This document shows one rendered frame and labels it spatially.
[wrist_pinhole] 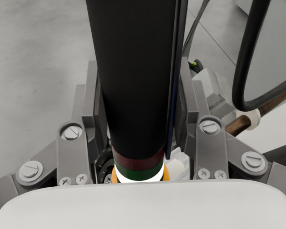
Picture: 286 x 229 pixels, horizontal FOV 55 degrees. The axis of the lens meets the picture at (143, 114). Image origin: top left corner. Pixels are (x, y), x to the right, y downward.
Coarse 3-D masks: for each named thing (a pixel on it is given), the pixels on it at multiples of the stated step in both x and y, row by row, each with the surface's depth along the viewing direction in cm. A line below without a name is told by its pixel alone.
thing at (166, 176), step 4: (164, 164) 21; (164, 168) 21; (112, 172) 21; (164, 172) 20; (112, 176) 20; (116, 176) 20; (164, 176) 20; (168, 176) 20; (112, 180) 20; (116, 180) 20; (164, 180) 20; (168, 180) 20
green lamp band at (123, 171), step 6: (114, 162) 18; (162, 162) 17; (120, 168) 17; (156, 168) 17; (126, 174) 17; (132, 174) 17; (138, 174) 17; (144, 174) 17; (150, 174) 17; (138, 180) 17
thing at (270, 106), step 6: (282, 96) 30; (270, 102) 29; (276, 102) 29; (258, 108) 28; (264, 108) 28; (270, 108) 29; (264, 114) 29; (234, 120) 28; (240, 120) 27; (246, 120) 27; (228, 126) 27; (234, 126) 27; (240, 126) 27; (246, 126) 27; (228, 132) 26; (234, 132) 27; (240, 132) 27
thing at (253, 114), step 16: (256, 0) 16; (256, 16) 16; (256, 32) 17; (240, 48) 18; (240, 64) 19; (240, 80) 20; (240, 96) 22; (272, 96) 28; (240, 112) 28; (256, 112) 26
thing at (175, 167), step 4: (172, 160) 24; (176, 160) 24; (168, 164) 24; (172, 164) 24; (176, 164) 24; (180, 164) 24; (168, 168) 24; (172, 168) 24; (176, 168) 24; (180, 168) 24; (184, 168) 24; (168, 172) 23; (172, 172) 23; (176, 172) 23; (180, 172) 24; (172, 176) 23; (176, 176) 23
